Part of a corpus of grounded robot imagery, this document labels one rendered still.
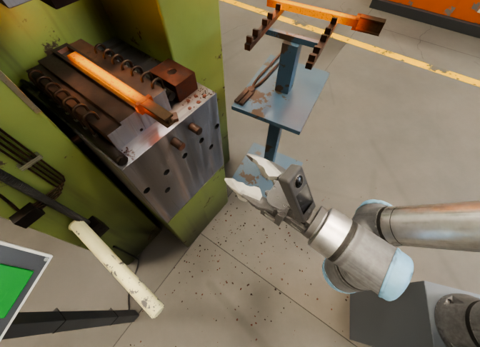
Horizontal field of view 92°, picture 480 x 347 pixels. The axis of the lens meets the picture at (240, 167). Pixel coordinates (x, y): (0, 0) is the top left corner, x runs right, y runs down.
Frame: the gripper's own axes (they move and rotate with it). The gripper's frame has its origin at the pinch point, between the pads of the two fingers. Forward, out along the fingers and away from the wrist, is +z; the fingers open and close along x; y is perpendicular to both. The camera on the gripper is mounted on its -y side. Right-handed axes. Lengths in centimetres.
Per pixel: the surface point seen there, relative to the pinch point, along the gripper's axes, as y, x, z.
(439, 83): 100, 235, -54
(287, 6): -2, 64, 28
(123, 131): 4.0, -8.5, 33.0
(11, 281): 0.1, -42.1, 16.8
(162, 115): -1.2, -0.6, 24.2
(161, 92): 0.8, 6.1, 33.0
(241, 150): 100, 61, 46
